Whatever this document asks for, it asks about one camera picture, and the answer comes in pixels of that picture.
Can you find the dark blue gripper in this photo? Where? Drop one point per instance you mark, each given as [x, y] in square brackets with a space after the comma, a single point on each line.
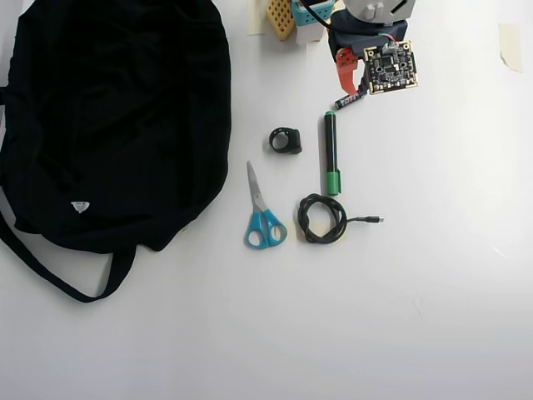
[345, 61]

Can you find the black AA battery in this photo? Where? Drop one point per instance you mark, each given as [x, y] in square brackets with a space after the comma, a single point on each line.
[346, 101]

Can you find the green and black marker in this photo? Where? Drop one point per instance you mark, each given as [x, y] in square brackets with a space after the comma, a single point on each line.
[330, 146]

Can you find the white teal grey robot arm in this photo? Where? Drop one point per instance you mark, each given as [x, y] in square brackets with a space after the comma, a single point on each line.
[375, 8]

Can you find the yellow perforated robot base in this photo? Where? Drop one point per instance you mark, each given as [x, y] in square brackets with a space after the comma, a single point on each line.
[280, 18]

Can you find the black fabric bag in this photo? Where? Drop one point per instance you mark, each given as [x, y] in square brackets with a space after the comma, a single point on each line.
[104, 125]

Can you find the beige masking tape strip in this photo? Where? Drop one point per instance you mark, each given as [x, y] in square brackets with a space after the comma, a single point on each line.
[256, 16]

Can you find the large beige masking tape piece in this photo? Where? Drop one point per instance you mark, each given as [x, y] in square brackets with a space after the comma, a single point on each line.
[510, 43]

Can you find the bare camera circuit board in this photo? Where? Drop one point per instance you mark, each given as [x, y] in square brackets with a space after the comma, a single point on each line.
[391, 68]

